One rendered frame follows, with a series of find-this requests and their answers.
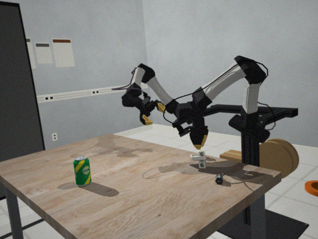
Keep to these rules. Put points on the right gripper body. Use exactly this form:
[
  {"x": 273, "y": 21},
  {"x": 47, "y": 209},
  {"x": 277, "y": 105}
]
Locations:
[{"x": 147, "y": 109}]

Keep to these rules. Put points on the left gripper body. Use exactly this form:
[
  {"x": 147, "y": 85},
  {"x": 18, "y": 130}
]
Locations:
[{"x": 198, "y": 131}]

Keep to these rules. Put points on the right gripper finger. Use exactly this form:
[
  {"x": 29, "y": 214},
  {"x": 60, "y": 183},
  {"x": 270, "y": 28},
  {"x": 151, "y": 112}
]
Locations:
[
  {"x": 147, "y": 122},
  {"x": 161, "y": 107}
]

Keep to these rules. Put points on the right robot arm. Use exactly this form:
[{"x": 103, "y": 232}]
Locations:
[{"x": 131, "y": 98}]

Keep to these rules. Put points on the green soda can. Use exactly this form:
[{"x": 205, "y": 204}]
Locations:
[{"x": 82, "y": 170}]

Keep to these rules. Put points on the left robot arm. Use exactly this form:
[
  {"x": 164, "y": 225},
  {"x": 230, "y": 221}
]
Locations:
[{"x": 253, "y": 75}]

